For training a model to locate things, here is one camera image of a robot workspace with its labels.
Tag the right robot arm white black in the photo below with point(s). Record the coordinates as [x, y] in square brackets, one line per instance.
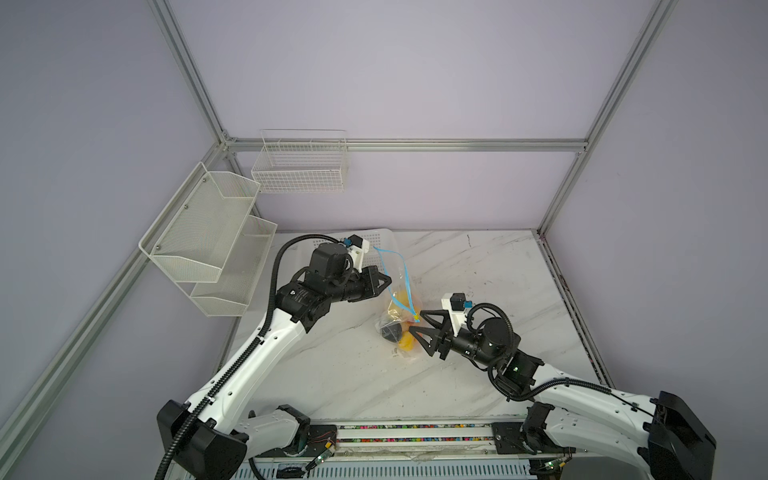
[660, 435]

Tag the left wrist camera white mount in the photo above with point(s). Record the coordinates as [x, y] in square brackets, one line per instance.
[357, 248]

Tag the black round food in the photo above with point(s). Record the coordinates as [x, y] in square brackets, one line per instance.
[392, 332]

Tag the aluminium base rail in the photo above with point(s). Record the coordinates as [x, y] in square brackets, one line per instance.
[414, 441]

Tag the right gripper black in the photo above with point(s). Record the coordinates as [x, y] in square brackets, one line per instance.
[445, 339]

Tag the white wire wall basket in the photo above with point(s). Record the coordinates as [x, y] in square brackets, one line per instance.
[301, 161]

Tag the white mesh shelf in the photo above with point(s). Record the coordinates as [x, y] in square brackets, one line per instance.
[193, 237]
[232, 294]

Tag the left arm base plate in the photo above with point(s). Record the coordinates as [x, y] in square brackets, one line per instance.
[310, 443]

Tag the white plastic perforated basket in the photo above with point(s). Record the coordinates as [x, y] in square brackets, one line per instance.
[380, 247]

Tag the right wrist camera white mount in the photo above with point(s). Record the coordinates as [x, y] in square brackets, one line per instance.
[457, 305]

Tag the clear zip top bag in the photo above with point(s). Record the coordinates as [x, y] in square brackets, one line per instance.
[403, 291]

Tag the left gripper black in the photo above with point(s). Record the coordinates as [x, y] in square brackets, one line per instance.
[369, 283]

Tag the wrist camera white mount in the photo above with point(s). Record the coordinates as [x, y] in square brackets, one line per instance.
[457, 305]
[357, 248]

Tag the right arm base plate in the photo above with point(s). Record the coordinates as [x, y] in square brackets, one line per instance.
[517, 438]

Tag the lower white mesh shelf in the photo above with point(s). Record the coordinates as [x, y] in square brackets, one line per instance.
[232, 294]

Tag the yellow lemon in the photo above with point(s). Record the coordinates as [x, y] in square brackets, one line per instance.
[396, 312]

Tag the upper white mesh shelf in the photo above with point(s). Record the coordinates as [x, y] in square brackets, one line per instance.
[193, 237]

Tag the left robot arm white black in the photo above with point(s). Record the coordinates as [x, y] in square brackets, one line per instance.
[226, 396]

